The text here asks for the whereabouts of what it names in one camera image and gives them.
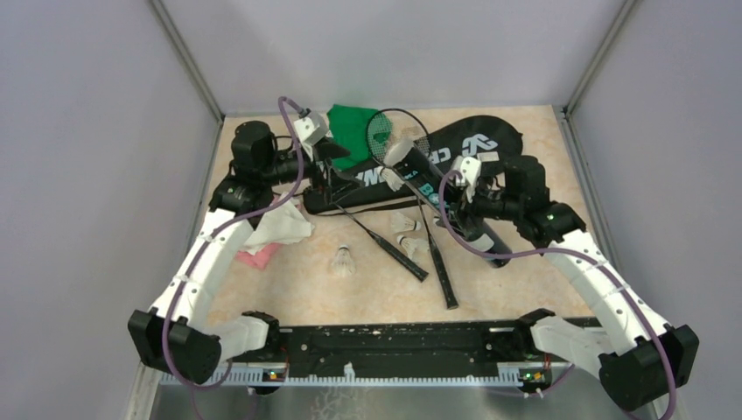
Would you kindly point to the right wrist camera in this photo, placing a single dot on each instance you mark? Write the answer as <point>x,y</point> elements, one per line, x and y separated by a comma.
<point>467,171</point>

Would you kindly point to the right badminton racket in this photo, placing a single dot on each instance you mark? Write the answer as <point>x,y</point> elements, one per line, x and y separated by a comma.
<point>405,124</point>

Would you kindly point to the left badminton racket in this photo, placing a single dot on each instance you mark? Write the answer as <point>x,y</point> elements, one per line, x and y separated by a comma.
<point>416,271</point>

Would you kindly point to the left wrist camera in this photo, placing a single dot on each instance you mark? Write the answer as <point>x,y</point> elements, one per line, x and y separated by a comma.
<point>310,127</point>

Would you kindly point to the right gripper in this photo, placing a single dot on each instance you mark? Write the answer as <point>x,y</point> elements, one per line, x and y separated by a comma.
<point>459,211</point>

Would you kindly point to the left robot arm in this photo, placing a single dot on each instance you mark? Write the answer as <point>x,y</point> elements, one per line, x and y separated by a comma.
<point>244,217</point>

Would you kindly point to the black shuttlecock tube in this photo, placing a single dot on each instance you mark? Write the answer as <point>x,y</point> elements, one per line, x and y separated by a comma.
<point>409,158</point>

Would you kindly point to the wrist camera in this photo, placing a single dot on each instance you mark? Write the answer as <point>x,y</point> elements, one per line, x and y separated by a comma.
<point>467,171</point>
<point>310,127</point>

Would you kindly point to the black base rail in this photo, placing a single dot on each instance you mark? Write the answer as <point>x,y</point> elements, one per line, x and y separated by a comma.
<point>464,353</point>

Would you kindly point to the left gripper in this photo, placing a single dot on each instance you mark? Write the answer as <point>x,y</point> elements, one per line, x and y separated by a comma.
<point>326,150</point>

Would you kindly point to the pink cloth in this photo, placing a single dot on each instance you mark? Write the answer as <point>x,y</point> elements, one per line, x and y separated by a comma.
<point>261,259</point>

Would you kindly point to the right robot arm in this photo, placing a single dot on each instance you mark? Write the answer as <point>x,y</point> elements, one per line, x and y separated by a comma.
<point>639,357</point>

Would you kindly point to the white towel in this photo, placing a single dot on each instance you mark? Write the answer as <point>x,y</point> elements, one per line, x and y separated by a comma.
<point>283,225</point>

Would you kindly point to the green cloth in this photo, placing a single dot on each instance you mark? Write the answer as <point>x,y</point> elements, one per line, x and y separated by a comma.
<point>348,125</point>

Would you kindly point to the badminton racket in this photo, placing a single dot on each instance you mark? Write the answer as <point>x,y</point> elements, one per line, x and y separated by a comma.
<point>416,271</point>
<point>405,124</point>

